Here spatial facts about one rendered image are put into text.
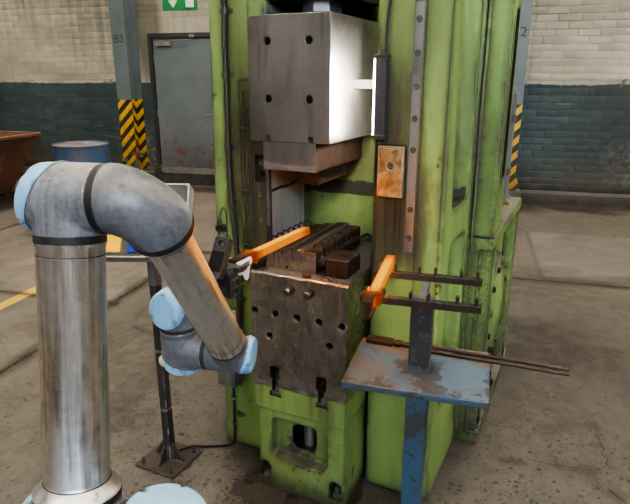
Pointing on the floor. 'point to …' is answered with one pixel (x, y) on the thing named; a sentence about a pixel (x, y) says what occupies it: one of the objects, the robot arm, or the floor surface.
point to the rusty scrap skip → (2, 161)
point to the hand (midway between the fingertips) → (245, 256)
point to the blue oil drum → (82, 151)
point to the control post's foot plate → (158, 459)
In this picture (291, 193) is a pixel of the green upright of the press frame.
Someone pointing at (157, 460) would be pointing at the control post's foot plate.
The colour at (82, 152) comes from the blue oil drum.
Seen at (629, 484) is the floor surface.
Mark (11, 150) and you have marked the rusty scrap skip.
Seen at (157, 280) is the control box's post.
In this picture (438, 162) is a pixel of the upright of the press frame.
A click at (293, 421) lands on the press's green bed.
